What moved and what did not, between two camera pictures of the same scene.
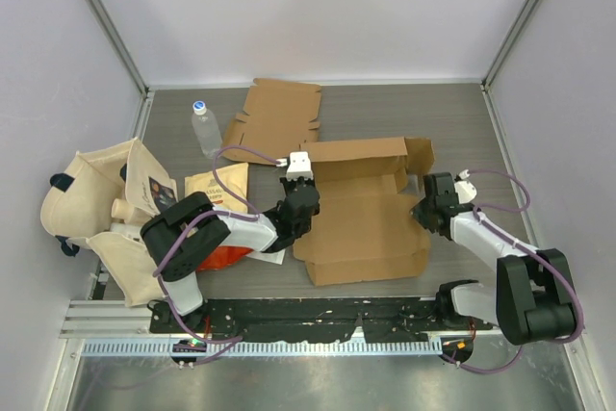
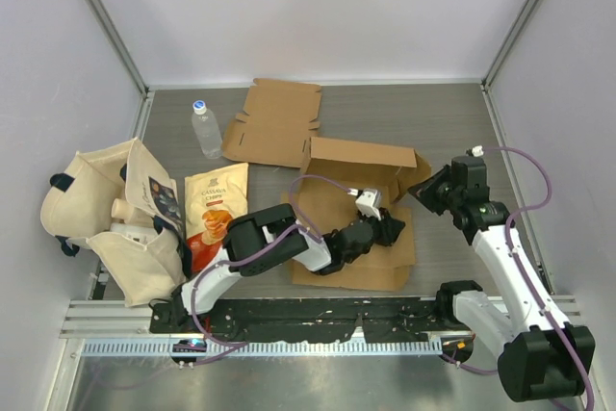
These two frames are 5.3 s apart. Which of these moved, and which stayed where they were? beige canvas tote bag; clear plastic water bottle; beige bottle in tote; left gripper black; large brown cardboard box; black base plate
Moved: large brown cardboard box; left gripper black
Stayed: clear plastic water bottle; beige canvas tote bag; black base plate; beige bottle in tote
